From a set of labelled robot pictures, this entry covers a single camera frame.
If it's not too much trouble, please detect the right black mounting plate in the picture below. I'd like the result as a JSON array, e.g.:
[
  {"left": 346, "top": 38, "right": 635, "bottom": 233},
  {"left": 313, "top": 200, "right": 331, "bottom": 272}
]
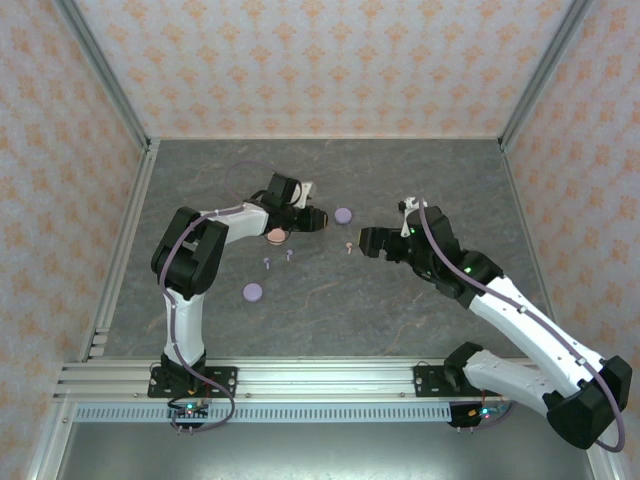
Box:
[{"left": 413, "top": 364, "right": 503, "bottom": 400}]

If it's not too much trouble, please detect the black mounting plate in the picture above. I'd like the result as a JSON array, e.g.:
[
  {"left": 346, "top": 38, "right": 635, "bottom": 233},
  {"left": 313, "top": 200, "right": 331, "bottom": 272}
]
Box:
[
  {"left": 413, "top": 364, "right": 503, "bottom": 400},
  {"left": 147, "top": 366, "right": 239, "bottom": 400}
]

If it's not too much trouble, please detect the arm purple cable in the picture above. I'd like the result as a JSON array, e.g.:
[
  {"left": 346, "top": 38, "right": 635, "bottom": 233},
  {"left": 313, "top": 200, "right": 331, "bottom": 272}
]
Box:
[
  {"left": 162, "top": 160, "right": 281, "bottom": 436},
  {"left": 417, "top": 197, "right": 626, "bottom": 454}
]

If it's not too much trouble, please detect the aluminium lower frame bar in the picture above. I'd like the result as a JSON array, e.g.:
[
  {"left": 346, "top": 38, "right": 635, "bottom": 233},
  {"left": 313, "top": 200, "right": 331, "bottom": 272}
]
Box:
[
  {"left": 587, "top": 447, "right": 621, "bottom": 480},
  {"left": 24, "top": 399, "right": 76, "bottom": 480}
]

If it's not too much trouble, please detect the aluminium corner post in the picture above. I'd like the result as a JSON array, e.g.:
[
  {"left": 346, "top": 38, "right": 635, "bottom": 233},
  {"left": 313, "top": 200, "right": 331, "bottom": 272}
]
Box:
[
  {"left": 52, "top": 0, "right": 154, "bottom": 151},
  {"left": 498, "top": 0, "right": 597, "bottom": 151}
]

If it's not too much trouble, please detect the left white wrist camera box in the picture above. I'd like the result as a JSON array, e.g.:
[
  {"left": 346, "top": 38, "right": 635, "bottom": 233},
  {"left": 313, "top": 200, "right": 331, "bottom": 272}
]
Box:
[{"left": 293, "top": 180, "right": 318, "bottom": 205}]

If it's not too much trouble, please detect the aluminium table side rail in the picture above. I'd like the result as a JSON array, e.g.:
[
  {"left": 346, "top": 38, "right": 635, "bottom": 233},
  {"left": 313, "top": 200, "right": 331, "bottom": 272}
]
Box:
[
  {"left": 499, "top": 139, "right": 572, "bottom": 362},
  {"left": 79, "top": 139, "right": 161, "bottom": 362}
]

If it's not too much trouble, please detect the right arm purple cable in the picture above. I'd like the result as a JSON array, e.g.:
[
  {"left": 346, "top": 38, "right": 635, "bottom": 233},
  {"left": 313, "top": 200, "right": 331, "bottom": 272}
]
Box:
[{"left": 417, "top": 197, "right": 626, "bottom": 454}]

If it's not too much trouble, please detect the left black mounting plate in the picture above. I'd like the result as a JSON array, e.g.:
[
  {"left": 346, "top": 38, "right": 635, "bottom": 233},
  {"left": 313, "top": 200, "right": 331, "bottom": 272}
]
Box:
[{"left": 147, "top": 366, "right": 239, "bottom": 400}]

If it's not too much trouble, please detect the grey metal shelf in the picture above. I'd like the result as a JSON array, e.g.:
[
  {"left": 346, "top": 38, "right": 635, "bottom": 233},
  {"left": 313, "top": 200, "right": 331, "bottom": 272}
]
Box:
[{"left": 54, "top": 422, "right": 596, "bottom": 480}]

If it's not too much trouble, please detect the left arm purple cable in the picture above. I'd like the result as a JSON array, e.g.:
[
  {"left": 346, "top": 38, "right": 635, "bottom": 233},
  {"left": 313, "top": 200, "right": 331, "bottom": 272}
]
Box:
[{"left": 162, "top": 160, "right": 281, "bottom": 436}]

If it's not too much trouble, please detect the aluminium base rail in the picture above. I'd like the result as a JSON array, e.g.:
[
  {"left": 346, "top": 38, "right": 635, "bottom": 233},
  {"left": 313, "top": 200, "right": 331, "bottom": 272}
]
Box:
[{"left": 52, "top": 357, "right": 601, "bottom": 402}]

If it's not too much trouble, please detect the grey slotted cable duct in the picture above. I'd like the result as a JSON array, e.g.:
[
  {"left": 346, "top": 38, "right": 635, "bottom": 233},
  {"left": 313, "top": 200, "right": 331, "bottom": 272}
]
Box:
[{"left": 74, "top": 403, "right": 454, "bottom": 425}]

